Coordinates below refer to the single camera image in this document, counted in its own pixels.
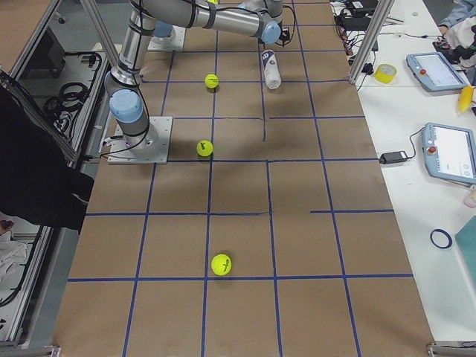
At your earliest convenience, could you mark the white blue tennis ball can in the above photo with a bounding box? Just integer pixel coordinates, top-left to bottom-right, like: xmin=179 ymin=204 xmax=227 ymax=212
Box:
xmin=261 ymin=50 xmax=281 ymax=90

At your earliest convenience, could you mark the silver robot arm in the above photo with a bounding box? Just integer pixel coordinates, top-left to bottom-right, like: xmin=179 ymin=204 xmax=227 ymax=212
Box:
xmin=105 ymin=1 xmax=283 ymax=160

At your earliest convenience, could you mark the tennis ball near near base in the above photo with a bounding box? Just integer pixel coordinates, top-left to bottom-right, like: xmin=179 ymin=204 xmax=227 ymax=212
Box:
xmin=196 ymin=140 xmax=213 ymax=157

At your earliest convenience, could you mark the tennis ball lone front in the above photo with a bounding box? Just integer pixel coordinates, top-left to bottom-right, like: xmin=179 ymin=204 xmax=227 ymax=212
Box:
xmin=210 ymin=253 xmax=232 ymax=276

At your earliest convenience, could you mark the tennis ball table centre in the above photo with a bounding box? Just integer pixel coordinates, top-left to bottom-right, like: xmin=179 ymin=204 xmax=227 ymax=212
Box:
xmin=204 ymin=74 xmax=219 ymax=89

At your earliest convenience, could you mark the black power adapter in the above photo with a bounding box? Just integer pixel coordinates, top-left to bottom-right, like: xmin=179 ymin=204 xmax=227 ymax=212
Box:
xmin=379 ymin=150 xmax=409 ymax=164

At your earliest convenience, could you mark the yellow tape roll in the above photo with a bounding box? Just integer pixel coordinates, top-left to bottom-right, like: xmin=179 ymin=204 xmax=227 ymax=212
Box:
xmin=374 ymin=63 xmax=397 ymax=84

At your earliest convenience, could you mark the person in black clothes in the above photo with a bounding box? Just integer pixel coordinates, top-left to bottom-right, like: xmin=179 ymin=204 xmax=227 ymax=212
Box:
xmin=1 ymin=88 xmax=94 ymax=231

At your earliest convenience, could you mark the near blue teach pendant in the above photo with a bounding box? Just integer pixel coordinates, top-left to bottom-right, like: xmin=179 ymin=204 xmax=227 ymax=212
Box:
xmin=422 ymin=123 xmax=475 ymax=185

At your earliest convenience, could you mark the blue teach pendant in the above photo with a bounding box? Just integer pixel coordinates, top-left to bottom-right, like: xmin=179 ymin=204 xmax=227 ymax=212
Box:
xmin=406 ymin=52 xmax=466 ymax=92
xmin=422 ymin=123 xmax=475 ymax=185

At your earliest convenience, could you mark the far blue teach pendant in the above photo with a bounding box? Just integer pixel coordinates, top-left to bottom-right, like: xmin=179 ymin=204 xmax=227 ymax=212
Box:
xmin=406 ymin=52 xmax=466 ymax=92

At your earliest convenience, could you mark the teal box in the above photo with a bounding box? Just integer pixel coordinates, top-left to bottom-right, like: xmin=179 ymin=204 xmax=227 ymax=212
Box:
xmin=456 ymin=216 xmax=476 ymax=282

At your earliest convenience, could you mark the yellow corn toy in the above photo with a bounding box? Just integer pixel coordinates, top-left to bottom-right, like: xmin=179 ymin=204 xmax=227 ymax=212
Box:
xmin=457 ymin=86 xmax=475 ymax=113

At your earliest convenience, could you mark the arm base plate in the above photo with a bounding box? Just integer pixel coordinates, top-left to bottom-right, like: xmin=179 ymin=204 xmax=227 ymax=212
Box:
xmin=148 ymin=23 xmax=186 ymax=51
xmin=107 ymin=116 xmax=173 ymax=164

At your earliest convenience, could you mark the aluminium frame post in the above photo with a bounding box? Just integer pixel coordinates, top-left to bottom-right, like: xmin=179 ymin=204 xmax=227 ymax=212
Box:
xmin=348 ymin=0 xmax=394 ymax=84

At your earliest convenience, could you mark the blue tape ring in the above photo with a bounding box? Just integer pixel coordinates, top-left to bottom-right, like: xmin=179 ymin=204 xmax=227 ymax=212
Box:
xmin=430 ymin=228 xmax=453 ymax=250

